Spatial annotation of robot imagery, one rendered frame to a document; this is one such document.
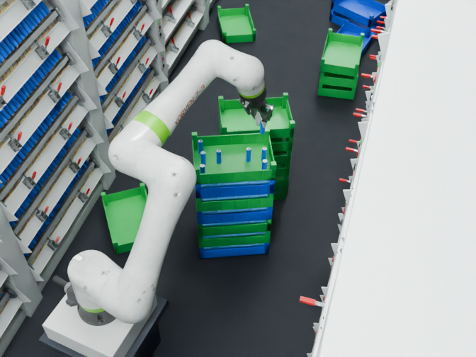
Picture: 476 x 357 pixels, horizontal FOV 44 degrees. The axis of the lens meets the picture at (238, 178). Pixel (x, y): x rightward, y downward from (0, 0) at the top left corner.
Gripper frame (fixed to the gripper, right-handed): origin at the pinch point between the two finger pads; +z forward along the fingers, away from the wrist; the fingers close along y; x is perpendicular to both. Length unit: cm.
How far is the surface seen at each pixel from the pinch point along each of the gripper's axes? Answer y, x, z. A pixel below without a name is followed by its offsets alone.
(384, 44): 46, -22, -107
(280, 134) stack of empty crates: 2.1, 7.4, 28.2
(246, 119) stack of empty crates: -15.6, 10.4, 31.7
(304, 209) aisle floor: 17, -10, 67
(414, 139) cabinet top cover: 56, -55, -147
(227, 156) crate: -9.8, -14.3, 11.5
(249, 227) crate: 3.4, -33.0, 34.6
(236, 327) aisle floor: 13, -72, 38
